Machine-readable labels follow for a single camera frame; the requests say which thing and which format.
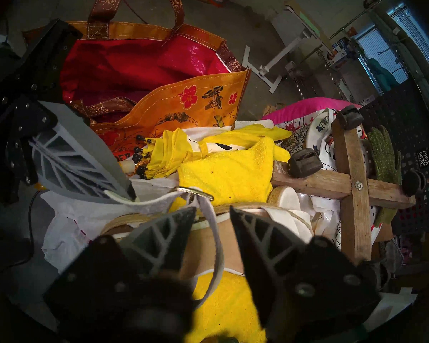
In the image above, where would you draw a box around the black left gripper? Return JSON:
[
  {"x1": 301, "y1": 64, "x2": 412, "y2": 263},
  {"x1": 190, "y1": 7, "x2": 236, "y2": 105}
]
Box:
[{"x1": 0, "y1": 19, "x2": 137, "y2": 205}]

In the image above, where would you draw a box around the green knit glove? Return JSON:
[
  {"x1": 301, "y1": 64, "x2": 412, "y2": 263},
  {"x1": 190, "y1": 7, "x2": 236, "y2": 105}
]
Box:
[{"x1": 366, "y1": 126, "x2": 403, "y2": 227}]

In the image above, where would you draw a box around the window with blinds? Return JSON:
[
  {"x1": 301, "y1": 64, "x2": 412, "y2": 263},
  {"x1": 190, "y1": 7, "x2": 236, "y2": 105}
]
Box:
[{"x1": 357, "y1": 3, "x2": 429, "y2": 93}]

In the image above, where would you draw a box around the white strap wedge sandal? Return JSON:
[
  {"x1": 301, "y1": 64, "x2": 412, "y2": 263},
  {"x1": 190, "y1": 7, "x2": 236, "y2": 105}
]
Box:
[
  {"x1": 100, "y1": 185, "x2": 315, "y2": 310},
  {"x1": 268, "y1": 186, "x2": 302, "y2": 211}
]

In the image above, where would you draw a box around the chrome wire shelving rack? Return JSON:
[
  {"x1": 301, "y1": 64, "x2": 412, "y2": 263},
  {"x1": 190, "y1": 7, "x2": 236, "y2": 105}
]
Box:
[{"x1": 300, "y1": 0, "x2": 429, "y2": 107}]

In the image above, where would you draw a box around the white overbed table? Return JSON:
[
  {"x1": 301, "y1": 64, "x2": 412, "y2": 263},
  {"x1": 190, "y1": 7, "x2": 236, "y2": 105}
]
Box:
[{"x1": 241, "y1": 0, "x2": 335, "y2": 94}]

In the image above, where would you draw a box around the white foam packing block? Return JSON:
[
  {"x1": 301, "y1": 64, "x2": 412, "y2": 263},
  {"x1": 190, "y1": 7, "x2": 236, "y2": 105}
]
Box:
[{"x1": 363, "y1": 287, "x2": 417, "y2": 332}]

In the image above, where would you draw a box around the white red-logo plastic bag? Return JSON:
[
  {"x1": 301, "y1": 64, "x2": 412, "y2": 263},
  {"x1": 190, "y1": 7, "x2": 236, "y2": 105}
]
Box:
[{"x1": 41, "y1": 178, "x2": 186, "y2": 273}]

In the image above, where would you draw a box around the pink pillow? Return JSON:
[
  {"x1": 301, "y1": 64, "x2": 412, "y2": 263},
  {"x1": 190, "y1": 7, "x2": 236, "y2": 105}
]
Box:
[{"x1": 261, "y1": 97, "x2": 361, "y2": 125}]

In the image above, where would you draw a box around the teal cushion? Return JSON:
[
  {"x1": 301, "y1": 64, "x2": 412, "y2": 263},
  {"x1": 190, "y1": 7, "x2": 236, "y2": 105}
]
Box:
[{"x1": 368, "y1": 58, "x2": 399, "y2": 93}]

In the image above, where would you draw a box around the black mesh basket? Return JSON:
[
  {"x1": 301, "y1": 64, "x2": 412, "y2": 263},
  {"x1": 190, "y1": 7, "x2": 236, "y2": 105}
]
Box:
[{"x1": 359, "y1": 78, "x2": 429, "y2": 235}]

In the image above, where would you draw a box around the blue white appliance box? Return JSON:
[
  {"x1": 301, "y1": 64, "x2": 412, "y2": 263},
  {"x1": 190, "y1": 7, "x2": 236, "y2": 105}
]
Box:
[{"x1": 325, "y1": 37, "x2": 358, "y2": 68}]

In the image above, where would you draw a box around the red orange floral tote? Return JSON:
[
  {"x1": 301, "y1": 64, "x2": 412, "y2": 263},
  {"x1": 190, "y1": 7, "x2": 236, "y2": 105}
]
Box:
[{"x1": 23, "y1": 0, "x2": 251, "y2": 160}]

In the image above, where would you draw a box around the yellow folding umbrella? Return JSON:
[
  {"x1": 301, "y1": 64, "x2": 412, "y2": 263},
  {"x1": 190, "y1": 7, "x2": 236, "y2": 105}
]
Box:
[
  {"x1": 120, "y1": 128, "x2": 208, "y2": 180},
  {"x1": 186, "y1": 124, "x2": 292, "y2": 157}
]

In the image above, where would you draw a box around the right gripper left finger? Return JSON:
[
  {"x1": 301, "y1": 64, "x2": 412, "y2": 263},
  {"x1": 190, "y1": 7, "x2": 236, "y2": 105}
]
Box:
[{"x1": 120, "y1": 207, "x2": 197, "y2": 275}]

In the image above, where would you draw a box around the wooden cross caster dolly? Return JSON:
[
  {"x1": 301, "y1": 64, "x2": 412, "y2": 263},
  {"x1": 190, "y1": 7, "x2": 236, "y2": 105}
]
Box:
[{"x1": 272, "y1": 105, "x2": 417, "y2": 266}]

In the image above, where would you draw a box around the green bench cushion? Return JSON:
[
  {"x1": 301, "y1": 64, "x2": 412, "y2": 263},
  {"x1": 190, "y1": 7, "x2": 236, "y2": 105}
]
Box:
[{"x1": 370, "y1": 6, "x2": 415, "y2": 60}]

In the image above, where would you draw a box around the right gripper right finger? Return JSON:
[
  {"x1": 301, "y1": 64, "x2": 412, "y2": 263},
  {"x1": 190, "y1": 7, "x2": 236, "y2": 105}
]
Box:
[{"x1": 230, "y1": 207, "x2": 306, "y2": 325}]

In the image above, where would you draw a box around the beige bench cushion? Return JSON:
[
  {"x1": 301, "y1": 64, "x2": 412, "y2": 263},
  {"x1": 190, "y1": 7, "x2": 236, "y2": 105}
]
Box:
[{"x1": 393, "y1": 28, "x2": 429, "y2": 107}]

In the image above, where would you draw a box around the yellow terry towel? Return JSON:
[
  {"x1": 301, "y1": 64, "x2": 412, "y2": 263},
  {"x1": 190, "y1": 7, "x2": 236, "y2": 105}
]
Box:
[{"x1": 177, "y1": 137, "x2": 290, "y2": 343}]

